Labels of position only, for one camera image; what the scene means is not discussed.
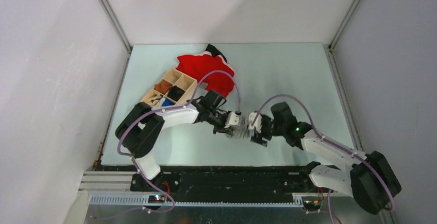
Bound grey striped underwear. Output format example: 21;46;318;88
228;116;251;139

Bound wooden compartment organizer box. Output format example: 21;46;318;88
141;68;197;107

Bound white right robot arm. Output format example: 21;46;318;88
248;102;402;215

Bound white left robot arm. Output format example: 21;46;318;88
115;90;241;192

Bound black rolled cloth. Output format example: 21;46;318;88
167;85;185;102

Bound blue rolled cloth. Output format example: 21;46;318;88
161;98;174;107

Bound red garment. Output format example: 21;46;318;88
177;44;235;97

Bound brown rolled cloth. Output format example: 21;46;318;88
154;80;173;95

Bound beige rolled cloth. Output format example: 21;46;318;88
149;96;162;106

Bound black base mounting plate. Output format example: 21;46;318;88
151;166;319;204

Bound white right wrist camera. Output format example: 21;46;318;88
247;111;262;133

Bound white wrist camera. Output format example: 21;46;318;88
247;111;262;133
224;111;243;128

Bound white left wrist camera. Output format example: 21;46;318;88
224;111;243;128

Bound aluminium front frame rail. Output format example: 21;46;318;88
79;170;389;206

